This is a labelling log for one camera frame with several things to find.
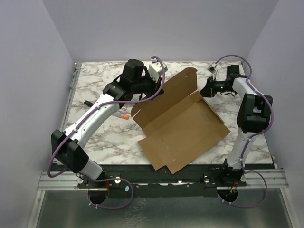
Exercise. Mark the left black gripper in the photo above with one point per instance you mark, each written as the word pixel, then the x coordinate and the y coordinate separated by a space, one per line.
pixel 156 86

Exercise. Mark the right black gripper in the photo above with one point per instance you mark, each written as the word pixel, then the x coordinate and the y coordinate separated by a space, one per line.
pixel 206 88

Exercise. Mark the brown cardboard box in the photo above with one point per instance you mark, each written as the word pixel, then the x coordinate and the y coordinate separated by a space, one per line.
pixel 179 125

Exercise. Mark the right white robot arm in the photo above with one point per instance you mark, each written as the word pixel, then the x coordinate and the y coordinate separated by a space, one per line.
pixel 254 116

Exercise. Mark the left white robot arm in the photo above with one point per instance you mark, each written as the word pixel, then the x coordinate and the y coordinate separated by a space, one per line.
pixel 68 145

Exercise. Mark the orange capped marker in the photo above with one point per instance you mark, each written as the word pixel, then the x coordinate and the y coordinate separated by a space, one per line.
pixel 120 115

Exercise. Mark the purple black highlighter marker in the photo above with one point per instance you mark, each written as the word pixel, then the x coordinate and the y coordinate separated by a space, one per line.
pixel 89 104

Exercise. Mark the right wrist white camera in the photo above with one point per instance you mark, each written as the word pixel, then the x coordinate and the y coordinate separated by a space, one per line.
pixel 213 70

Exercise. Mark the aluminium side rail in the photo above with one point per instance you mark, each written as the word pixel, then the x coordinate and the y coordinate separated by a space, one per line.
pixel 71 94

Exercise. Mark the black metal base rail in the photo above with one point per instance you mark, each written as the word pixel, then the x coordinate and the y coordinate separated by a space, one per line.
pixel 165 192

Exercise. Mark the aluminium front extrusion rail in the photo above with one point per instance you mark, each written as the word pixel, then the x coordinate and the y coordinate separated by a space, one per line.
pixel 145 176

